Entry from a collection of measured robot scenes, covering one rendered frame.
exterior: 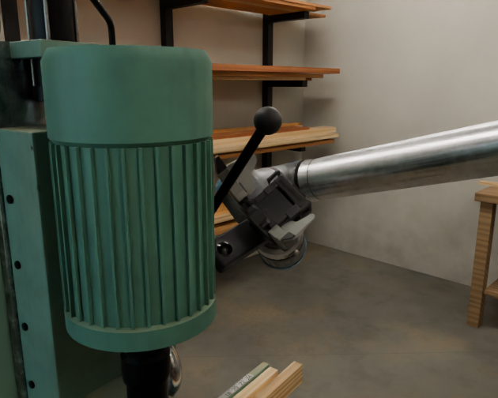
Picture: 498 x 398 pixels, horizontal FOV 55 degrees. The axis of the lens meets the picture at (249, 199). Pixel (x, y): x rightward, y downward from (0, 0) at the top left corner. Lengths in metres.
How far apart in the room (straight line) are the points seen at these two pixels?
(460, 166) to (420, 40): 3.17
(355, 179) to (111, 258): 0.53
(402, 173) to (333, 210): 3.58
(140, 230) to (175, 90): 0.14
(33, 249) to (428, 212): 3.57
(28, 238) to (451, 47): 3.50
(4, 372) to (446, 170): 0.71
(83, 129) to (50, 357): 0.31
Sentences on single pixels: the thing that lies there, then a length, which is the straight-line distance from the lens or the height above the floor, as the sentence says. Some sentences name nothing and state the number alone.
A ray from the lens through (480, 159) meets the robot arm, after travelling 0.81.
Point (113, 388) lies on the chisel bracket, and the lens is 0.73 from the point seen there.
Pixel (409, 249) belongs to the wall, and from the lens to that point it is 4.14.
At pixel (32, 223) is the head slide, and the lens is 0.62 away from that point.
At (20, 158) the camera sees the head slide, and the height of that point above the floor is 1.39.
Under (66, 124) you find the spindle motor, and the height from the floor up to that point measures 1.43.
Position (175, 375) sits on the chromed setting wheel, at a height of 1.03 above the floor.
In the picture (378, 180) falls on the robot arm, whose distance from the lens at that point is 0.89.
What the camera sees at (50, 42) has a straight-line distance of 0.62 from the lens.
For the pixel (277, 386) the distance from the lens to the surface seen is 0.93.
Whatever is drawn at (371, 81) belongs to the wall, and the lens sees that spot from 4.13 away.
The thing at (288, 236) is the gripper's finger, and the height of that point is 1.29.
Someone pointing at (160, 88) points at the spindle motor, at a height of 1.47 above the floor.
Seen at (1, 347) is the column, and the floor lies 1.13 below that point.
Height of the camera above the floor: 1.47
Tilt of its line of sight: 13 degrees down
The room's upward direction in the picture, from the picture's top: straight up
